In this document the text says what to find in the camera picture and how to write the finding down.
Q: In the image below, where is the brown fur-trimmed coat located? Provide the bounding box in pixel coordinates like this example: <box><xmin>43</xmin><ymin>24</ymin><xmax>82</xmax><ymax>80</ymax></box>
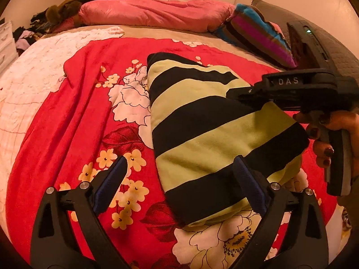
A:
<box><xmin>45</xmin><ymin>0</ymin><xmax>134</xmax><ymax>25</ymax></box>

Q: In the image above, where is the red floral blanket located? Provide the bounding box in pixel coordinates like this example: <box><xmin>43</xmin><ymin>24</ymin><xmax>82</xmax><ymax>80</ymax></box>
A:
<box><xmin>6</xmin><ymin>37</ymin><xmax>337</xmax><ymax>269</ymax></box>

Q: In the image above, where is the colourful striped pillow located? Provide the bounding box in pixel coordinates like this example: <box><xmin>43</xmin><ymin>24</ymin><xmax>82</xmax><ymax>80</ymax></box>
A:
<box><xmin>215</xmin><ymin>4</ymin><xmax>298</xmax><ymax>69</ymax></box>

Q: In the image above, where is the person's right hand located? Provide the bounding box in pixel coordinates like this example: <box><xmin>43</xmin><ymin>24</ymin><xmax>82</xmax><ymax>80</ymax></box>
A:
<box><xmin>293</xmin><ymin>110</ymin><xmax>359</xmax><ymax>169</ymax></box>

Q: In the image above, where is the white dresser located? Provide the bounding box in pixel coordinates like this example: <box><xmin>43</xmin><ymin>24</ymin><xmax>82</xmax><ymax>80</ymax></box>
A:
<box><xmin>0</xmin><ymin>18</ymin><xmax>19</xmax><ymax>75</ymax></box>

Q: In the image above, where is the black green striped sweater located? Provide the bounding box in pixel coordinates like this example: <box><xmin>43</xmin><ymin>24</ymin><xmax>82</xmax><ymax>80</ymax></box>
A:
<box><xmin>146</xmin><ymin>52</ymin><xmax>311</xmax><ymax>228</ymax></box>

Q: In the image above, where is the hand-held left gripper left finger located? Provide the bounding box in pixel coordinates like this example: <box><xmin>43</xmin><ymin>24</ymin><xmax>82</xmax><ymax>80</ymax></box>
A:
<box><xmin>30</xmin><ymin>155</ymin><xmax>130</xmax><ymax>269</ymax></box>

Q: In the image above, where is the pile of mixed clothes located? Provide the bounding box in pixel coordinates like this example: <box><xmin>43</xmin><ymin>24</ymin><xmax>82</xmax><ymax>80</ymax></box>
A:
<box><xmin>13</xmin><ymin>13</ymin><xmax>54</xmax><ymax>57</ymax></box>

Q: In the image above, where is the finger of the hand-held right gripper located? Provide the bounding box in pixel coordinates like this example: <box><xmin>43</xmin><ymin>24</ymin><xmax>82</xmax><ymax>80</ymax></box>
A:
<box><xmin>227</xmin><ymin>86</ymin><xmax>265</xmax><ymax>105</ymax></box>

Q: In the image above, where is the peach white fluffy blanket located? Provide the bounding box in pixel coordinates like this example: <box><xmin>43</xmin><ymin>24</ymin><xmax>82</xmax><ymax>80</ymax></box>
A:
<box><xmin>0</xmin><ymin>26</ymin><xmax>125</xmax><ymax>214</ymax></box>

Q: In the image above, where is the tan bed sheet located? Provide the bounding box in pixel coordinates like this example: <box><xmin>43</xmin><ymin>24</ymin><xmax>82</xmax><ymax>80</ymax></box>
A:
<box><xmin>42</xmin><ymin>24</ymin><xmax>282</xmax><ymax>72</ymax></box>

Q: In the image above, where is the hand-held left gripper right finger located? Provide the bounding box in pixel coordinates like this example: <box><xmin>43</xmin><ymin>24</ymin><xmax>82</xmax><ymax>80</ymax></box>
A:
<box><xmin>232</xmin><ymin>155</ymin><xmax>329</xmax><ymax>269</ymax></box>

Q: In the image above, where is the pink duvet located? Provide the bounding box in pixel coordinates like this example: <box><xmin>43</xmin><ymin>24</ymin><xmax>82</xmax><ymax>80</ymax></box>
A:
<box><xmin>52</xmin><ymin>0</ymin><xmax>236</xmax><ymax>33</ymax></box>

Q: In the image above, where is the grey quilted headboard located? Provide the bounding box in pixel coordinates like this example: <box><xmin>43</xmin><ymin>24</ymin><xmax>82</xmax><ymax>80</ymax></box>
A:
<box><xmin>251</xmin><ymin>0</ymin><xmax>359</xmax><ymax>79</ymax></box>

